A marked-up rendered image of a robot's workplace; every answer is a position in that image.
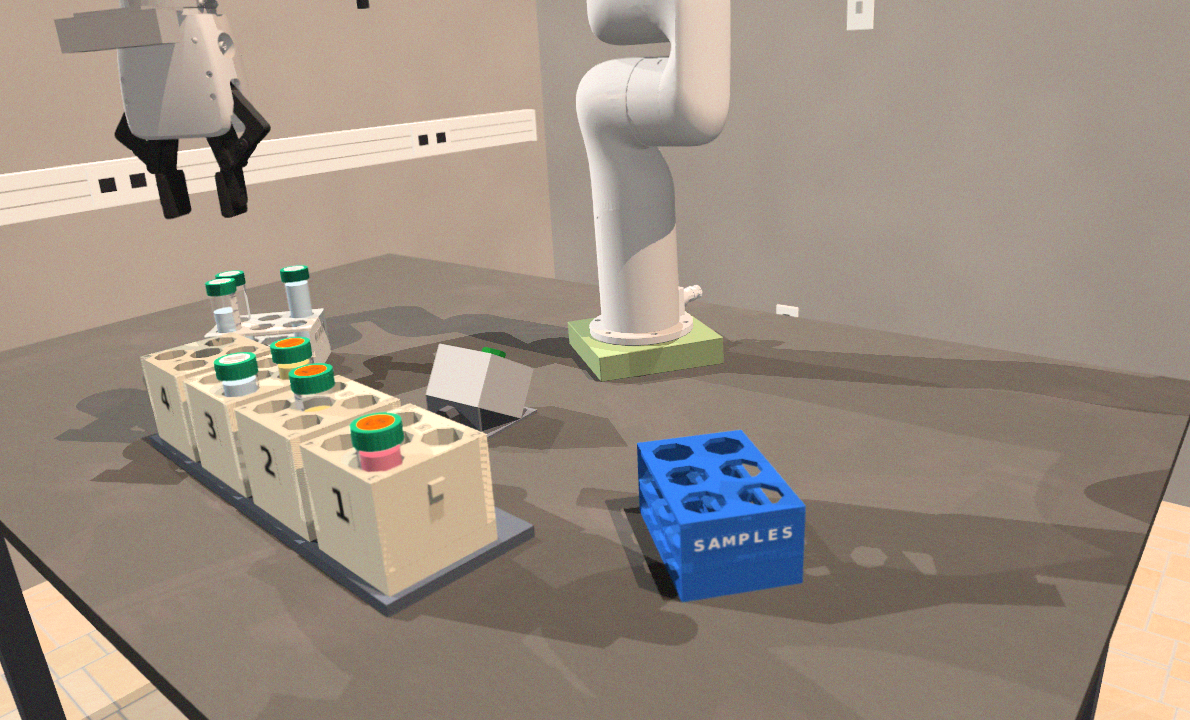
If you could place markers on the sample tube s5 with green cap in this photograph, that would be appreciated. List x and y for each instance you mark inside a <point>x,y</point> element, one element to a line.
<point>290,353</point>

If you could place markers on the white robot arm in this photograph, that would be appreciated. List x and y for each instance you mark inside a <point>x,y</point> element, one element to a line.
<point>624,108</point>

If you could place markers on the blue tube rack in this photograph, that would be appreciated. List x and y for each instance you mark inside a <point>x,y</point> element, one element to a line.
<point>741,548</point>

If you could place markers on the cream tube rack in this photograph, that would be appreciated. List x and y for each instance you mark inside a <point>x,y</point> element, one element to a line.
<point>316,325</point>

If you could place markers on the cream bucket adapter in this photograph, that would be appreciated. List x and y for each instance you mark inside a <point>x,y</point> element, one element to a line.
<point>272,453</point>
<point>397,527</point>
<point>164,372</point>
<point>214,423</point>

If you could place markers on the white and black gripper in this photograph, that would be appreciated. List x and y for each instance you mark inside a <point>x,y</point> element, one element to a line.
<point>188,90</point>

